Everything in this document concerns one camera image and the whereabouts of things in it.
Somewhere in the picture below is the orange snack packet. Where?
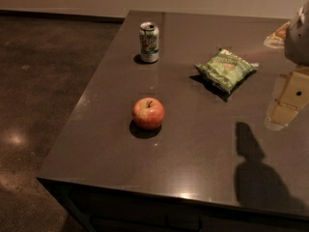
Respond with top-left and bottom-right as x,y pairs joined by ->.
264,22 -> 290,49

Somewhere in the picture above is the green white 7up can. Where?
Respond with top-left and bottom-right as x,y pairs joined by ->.
139,21 -> 159,63

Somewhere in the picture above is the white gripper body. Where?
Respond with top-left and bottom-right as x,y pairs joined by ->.
285,1 -> 309,66

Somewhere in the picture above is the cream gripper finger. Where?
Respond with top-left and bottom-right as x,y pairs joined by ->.
278,69 -> 309,126
265,75 -> 287,131

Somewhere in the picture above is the green chip bag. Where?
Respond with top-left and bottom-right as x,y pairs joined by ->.
194,48 -> 257,94

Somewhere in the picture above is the dark cabinet drawer front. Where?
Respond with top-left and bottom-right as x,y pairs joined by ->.
39,177 -> 309,232

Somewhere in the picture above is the red yellow apple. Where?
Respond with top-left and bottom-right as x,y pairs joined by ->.
132,98 -> 165,131

